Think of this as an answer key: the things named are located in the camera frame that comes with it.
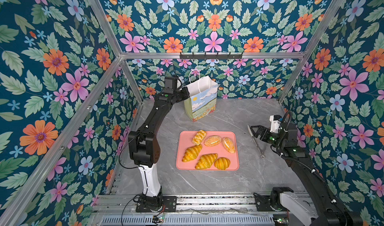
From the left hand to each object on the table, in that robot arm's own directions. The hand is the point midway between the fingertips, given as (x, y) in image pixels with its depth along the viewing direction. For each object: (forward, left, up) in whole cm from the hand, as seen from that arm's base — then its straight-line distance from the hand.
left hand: (192, 87), depth 85 cm
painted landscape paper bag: (0, -6, -9) cm, 11 cm away
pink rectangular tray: (-26, -7, -29) cm, 40 cm away
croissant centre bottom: (-35, -6, -26) cm, 43 cm away
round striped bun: (-36, -15, -25) cm, 47 cm away
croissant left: (-29, +2, -25) cm, 39 cm away
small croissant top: (-19, -3, -25) cm, 32 cm away
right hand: (-24, -34, -10) cm, 43 cm away
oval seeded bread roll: (-22, -11, -25) cm, 35 cm away
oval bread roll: (-25, -21, -26) cm, 42 cm away
